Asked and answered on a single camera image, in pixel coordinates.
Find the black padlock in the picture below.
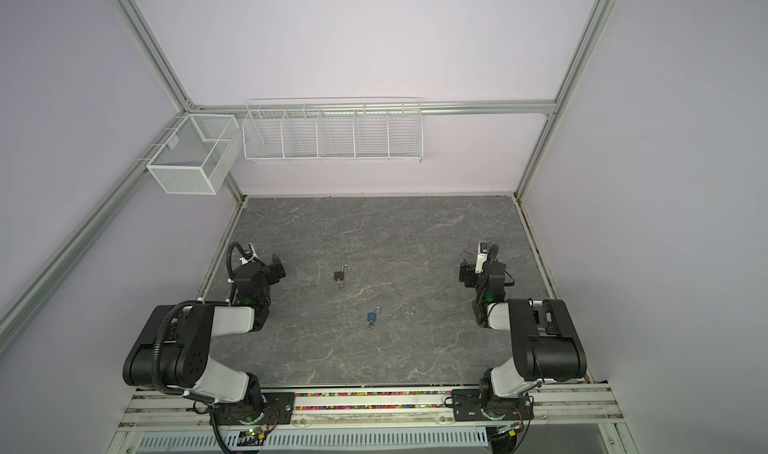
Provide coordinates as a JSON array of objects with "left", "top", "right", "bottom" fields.
[{"left": 333, "top": 264, "right": 351, "bottom": 283}]

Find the blue padlock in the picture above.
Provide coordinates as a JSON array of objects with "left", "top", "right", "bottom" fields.
[{"left": 367, "top": 306, "right": 381, "bottom": 324}]

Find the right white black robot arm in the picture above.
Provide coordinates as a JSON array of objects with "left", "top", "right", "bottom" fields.
[{"left": 459, "top": 242, "right": 587, "bottom": 418}]

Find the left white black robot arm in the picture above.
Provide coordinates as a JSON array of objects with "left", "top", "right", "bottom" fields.
[{"left": 122, "top": 241, "right": 286, "bottom": 413}]

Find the white mesh box basket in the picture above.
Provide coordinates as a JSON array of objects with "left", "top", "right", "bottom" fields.
[{"left": 147, "top": 114, "right": 242, "bottom": 195}]

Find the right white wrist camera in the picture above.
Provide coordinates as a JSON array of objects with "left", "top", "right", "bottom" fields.
[{"left": 474, "top": 242, "right": 492, "bottom": 274}]

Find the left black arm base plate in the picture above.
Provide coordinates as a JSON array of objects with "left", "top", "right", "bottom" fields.
[{"left": 211, "top": 391, "right": 296, "bottom": 426}]

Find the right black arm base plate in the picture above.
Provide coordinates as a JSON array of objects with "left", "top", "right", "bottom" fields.
[{"left": 444, "top": 388, "right": 534, "bottom": 422}]

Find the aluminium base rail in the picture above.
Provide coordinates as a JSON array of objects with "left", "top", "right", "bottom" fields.
[{"left": 118, "top": 383, "right": 625, "bottom": 432}]

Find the white wire shelf basket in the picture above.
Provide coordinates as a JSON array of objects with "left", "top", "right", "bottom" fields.
[{"left": 241, "top": 97, "right": 424, "bottom": 162}]

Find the white vented cable duct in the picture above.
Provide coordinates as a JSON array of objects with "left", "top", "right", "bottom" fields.
[{"left": 133, "top": 427, "right": 490, "bottom": 453}]

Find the aluminium enclosure frame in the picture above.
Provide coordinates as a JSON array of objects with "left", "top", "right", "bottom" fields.
[{"left": 1, "top": 0, "right": 617, "bottom": 354}]

